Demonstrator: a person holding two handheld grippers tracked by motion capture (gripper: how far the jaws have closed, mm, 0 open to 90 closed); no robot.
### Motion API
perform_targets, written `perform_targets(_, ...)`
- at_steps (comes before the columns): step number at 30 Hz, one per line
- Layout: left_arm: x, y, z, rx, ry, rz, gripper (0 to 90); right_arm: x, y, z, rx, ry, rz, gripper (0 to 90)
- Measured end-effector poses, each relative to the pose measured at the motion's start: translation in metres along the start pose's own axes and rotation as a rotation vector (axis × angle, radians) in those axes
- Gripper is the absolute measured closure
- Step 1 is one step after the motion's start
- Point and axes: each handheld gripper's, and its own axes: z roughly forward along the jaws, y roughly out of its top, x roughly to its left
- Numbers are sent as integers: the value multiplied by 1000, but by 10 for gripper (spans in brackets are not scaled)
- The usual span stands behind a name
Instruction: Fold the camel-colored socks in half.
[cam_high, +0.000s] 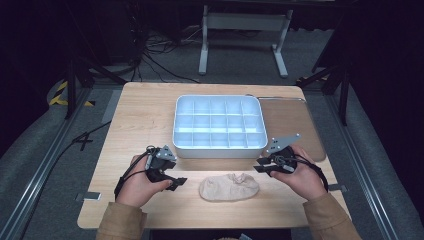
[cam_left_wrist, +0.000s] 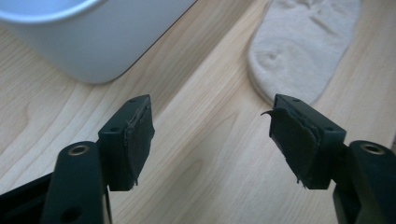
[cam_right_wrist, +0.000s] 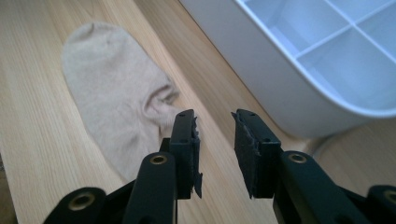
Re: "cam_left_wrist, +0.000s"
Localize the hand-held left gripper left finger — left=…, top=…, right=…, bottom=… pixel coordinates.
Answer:
left=97, top=94, right=156, bottom=192

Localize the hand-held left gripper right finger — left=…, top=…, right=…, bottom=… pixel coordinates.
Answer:
left=261, top=93, right=347, bottom=190

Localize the beige sock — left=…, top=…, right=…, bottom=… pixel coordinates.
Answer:
left=247, top=0, right=362, bottom=106

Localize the white compartment storage box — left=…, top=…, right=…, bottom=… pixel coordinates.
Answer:
left=0, top=0, right=198, bottom=85

